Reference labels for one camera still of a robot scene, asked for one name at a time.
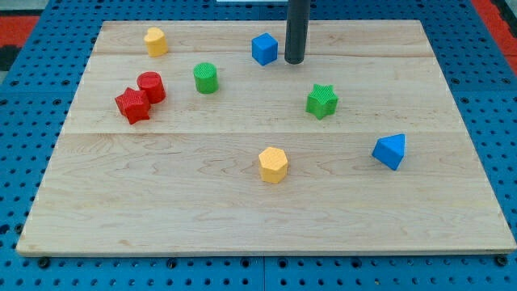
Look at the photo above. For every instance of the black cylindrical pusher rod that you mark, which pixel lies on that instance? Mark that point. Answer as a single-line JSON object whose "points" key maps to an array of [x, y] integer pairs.
{"points": [[296, 31]]}

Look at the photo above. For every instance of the yellow hexagon block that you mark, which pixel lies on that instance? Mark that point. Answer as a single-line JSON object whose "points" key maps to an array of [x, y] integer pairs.
{"points": [[273, 165]]}

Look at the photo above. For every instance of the blue cube block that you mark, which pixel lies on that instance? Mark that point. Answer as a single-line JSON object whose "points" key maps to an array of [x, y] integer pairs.
{"points": [[264, 48]]}

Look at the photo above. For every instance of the green star block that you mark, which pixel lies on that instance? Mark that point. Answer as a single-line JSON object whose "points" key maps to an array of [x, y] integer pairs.
{"points": [[321, 101]]}

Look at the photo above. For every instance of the green cylinder block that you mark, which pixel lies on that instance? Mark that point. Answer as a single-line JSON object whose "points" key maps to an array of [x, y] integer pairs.
{"points": [[205, 75]]}

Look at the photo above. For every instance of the yellow heart block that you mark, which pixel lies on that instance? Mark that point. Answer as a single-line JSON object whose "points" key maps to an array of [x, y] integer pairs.
{"points": [[155, 42]]}

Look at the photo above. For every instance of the wooden board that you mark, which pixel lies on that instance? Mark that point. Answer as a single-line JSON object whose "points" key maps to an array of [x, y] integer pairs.
{"points": [[186, 181]]}

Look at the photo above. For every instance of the red cylinder block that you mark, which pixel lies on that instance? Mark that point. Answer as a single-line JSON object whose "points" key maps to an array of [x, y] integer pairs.
{"points": [[151, 83]]}

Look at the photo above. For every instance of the blue triangle block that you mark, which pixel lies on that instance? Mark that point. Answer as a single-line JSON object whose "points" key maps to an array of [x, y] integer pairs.
{"points": [[390, 150]]}

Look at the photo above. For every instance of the red star block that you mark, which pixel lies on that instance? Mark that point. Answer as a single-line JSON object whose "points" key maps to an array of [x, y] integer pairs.
{"points": [[134, 105]]}

